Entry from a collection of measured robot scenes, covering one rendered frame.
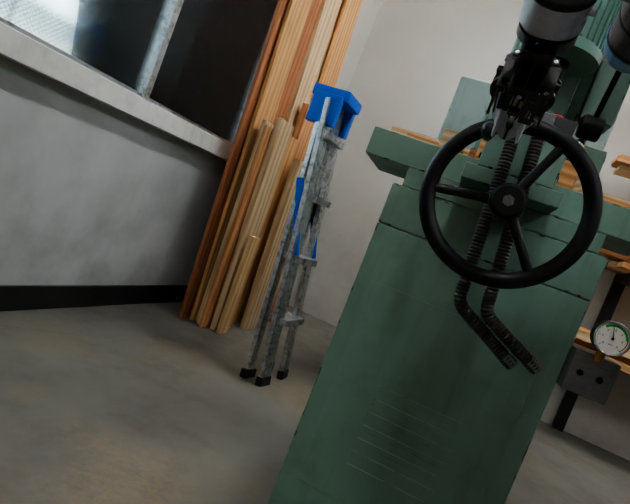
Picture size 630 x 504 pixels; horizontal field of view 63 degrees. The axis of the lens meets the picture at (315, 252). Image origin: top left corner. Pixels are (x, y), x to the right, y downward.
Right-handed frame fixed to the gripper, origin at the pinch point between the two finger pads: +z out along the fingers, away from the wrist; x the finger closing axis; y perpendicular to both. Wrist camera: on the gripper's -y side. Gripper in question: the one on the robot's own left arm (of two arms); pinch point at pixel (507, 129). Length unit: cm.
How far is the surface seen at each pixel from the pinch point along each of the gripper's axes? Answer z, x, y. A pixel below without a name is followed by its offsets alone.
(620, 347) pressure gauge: 28.3, 31.8, 13.6
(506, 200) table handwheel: 8.3, 4.0, 6.6
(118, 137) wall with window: 81, -129, -23
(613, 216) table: 22.2, 24.1, -9.1
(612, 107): 35, 22, -53
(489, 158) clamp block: 13.4, -1.0, -5.5
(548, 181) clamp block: 13.7, 10.0, -4.9
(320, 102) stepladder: 80, -67, -69
